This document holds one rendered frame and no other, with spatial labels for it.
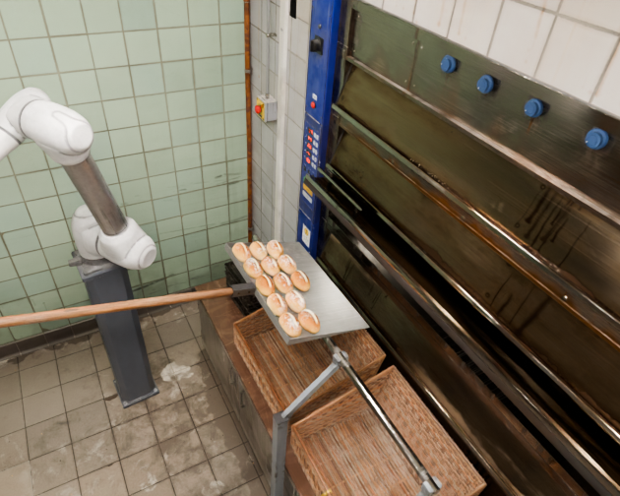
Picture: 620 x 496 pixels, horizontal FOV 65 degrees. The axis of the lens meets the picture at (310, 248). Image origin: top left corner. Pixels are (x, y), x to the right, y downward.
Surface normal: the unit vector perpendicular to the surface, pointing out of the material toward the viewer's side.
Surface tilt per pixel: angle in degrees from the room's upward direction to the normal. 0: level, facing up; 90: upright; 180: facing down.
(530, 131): 90
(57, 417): 0
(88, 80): 90
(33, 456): 0
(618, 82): 90
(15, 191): 90
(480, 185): 70
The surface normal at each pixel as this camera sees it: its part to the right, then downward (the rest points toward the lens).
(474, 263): -0.80, -0.02
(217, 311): 0.07, -0.77
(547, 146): -0.88, 0.26
